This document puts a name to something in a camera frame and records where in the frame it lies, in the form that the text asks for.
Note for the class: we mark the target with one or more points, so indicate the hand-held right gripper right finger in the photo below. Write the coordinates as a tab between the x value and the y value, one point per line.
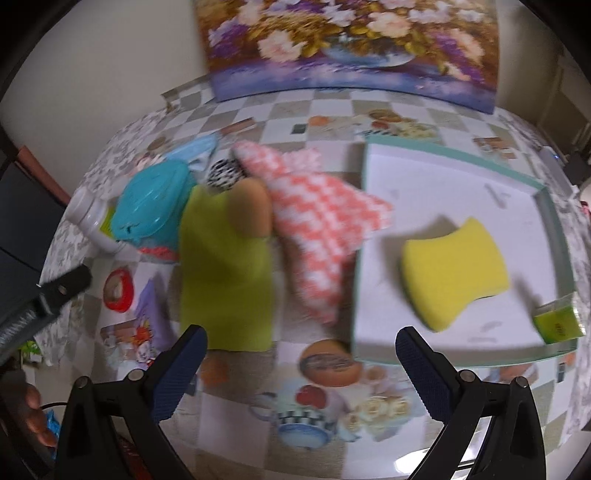
422	374

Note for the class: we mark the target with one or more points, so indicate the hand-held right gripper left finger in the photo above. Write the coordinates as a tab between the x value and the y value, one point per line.
180	374

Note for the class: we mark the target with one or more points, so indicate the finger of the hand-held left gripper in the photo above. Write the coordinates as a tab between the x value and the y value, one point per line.
64	287

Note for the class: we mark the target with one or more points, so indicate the lime green cloth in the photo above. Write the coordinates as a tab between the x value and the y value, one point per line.
221	281

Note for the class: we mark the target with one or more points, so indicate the yellow sponge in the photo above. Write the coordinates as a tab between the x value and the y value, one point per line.
455	272

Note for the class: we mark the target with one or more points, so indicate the green tissue packet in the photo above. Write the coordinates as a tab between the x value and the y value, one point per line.
558	321

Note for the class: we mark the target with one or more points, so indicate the white tray with teal rim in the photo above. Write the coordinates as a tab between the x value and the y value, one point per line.
415	194

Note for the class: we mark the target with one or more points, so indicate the beige makeup puff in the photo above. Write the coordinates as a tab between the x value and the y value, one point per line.
251	207

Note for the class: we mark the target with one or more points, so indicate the pink white fluffy towel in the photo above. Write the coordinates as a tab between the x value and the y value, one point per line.
318	217

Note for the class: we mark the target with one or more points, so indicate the blue face mask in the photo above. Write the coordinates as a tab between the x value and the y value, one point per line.
196	150

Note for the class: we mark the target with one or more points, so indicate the leopard print scrunchie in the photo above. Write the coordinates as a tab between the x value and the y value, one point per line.
224	173

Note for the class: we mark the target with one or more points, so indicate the person's left hand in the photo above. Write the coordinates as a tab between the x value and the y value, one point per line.
40	422

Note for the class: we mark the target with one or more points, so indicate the dark furniture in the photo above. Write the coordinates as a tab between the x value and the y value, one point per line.
23	230

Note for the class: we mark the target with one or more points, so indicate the white plastic bottle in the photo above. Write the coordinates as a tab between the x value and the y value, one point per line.
90	217

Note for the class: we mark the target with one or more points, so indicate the checked printed tablecloth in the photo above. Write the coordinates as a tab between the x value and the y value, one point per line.
295	397

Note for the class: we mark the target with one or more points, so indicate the teal plastic toy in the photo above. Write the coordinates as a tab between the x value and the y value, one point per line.
150	203

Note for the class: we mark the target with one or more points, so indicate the white power strip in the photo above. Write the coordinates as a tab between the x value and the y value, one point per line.
554	161

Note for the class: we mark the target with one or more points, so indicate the flower painting canvas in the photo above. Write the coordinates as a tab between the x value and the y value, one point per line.
346	41

